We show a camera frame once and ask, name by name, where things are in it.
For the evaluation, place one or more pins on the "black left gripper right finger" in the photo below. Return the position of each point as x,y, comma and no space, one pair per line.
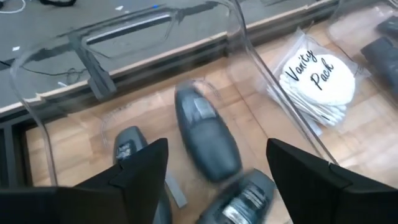
311,186

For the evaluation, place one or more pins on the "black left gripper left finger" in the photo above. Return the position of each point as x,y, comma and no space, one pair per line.
133,186

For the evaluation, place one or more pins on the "clear vanity pack bag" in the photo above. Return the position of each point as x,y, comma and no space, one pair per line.
320,81

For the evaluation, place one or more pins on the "clear plastic bin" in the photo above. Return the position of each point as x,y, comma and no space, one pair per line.
93,130
357,140
348,28

